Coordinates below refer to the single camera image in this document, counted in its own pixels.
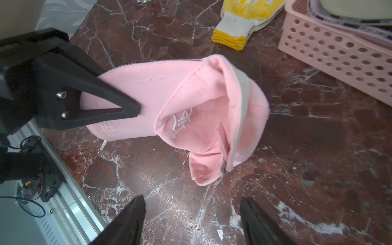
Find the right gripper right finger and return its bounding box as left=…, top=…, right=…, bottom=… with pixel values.
left=240, top=197, right=296, bottom=245

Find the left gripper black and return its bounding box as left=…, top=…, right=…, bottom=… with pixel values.
left=1, top=28, right=140, bottom=136

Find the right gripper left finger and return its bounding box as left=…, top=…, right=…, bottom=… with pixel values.
left=90, top=195, right=146, bottom=245

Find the pink baseball cap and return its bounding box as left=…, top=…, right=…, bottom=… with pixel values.
left=88, top=55, right=270, bottom=186

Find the beige baseball cap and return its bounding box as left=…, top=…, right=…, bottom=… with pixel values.
left=307, top=1, right=392, bottom=41

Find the yellow white work glove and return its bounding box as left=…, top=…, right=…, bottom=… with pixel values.
left=211, top=0, right=286, bottom=51

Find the pink plastic basket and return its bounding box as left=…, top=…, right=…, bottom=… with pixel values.
left=279, top=1, right=392, bottom=105

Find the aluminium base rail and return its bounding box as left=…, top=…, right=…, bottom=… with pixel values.
left=6, top=119, right=108, bottom=245

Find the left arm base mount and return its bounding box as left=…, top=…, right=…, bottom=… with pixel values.
left=1, top=135, right=65, bottom=203

